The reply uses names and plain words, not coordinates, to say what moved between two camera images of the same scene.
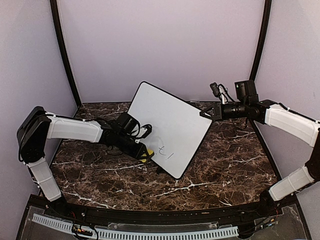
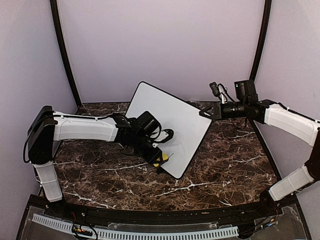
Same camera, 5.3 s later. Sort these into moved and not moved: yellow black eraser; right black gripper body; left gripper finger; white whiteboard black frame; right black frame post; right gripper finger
Moved: left gripper finger; yellow black eraser
Not moved: white whiteboard black frame; right black frame post; right gripper finger; right black gripper body
